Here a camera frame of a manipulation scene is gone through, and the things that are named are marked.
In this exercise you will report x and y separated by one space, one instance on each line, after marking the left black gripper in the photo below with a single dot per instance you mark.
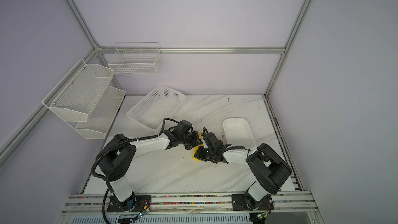
197 141

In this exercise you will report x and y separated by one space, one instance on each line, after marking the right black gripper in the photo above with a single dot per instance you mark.
200 155

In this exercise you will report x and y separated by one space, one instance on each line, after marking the white rectangular plastic tray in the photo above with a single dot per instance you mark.
238 133

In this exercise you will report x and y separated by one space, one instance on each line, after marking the white perforated plastic basket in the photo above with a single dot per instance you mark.
161 102

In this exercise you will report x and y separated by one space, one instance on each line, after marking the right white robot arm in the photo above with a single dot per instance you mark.
269 169

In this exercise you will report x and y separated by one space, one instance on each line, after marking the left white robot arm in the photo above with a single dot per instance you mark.
113 161

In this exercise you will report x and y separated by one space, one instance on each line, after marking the white two-tier mesh shelf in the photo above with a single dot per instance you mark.
85 100

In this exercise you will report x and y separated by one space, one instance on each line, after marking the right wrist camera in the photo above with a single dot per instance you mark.
211 140

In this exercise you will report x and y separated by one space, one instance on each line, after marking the white wire wall basket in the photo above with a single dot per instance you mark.
136 58

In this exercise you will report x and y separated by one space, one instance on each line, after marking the aluminium front mounting rail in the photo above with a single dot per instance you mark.
188 208

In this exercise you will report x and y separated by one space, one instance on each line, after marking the aluminium cage frame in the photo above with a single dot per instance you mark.
41 41

